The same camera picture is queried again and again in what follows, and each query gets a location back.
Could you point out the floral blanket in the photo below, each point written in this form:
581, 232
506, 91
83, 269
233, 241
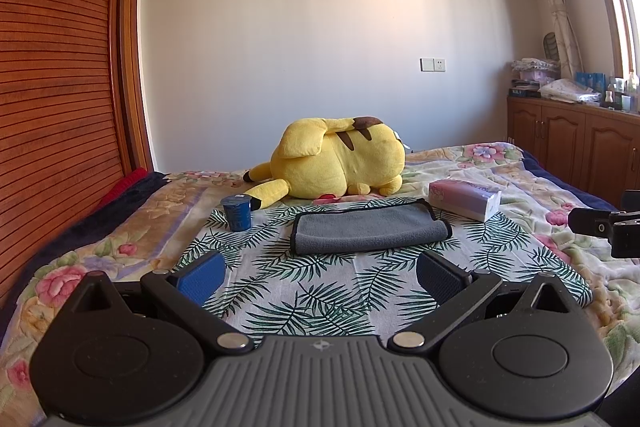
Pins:
530, 202

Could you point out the leaf print cloth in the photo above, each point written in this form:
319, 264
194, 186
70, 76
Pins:
310, 287

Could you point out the green hand fan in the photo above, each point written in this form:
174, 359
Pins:
550, 47

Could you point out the wooden cabinet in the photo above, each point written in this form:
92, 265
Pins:
565, 137

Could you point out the red cloth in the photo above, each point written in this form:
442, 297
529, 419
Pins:
122, 187

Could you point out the yellow plush toy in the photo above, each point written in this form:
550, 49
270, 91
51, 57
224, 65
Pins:
335, 167

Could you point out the small white bottle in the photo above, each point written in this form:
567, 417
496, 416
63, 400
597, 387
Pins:
608, 99

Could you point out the clutter on cabinet top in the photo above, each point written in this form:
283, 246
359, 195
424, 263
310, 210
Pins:
534, 76

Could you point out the wooden louvered wardrobe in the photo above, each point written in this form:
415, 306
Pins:
55, 82

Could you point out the blue box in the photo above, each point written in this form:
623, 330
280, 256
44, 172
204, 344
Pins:
590, 80

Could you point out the pink tissue pack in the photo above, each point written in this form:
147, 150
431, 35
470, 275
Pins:
465, 199

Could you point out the clear plastic bottle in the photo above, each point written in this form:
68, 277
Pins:
632, 89

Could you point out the blue cup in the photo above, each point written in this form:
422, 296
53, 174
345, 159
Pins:
236, 214

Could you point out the white wall socket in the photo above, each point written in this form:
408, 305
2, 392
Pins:
433, 65

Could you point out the purple and grey towel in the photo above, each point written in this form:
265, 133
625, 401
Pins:
365, 229

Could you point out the dark blue blanket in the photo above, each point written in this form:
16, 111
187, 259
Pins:
100, 227

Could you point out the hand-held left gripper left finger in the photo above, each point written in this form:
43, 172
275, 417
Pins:
202, 278

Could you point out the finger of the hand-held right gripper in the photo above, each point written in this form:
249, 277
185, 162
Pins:
590, 221

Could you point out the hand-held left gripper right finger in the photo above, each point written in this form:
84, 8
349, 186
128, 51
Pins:
436, 278

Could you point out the white plastic bag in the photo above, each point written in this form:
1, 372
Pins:
569, 91

